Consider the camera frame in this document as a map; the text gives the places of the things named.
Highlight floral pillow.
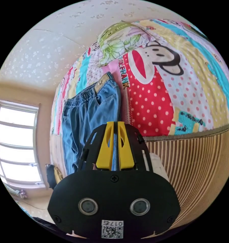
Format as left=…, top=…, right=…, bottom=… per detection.
left=97, top=22, right=156, bottom=67

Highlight bed with printed sheet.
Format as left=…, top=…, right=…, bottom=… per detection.
left=49, top=18, right=229, bottom=239

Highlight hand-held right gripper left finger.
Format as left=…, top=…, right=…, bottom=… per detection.
left=96, top=121, right=115, bottom=170

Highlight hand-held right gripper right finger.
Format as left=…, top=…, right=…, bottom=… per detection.
left=117, top=121, right=135, bottom=170

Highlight light blue jeans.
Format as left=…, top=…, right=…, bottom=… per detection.
left=61, top=72, right=121, bottom=175

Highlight window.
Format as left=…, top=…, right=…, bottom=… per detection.
left=0, top=98, right=46, bottom=187

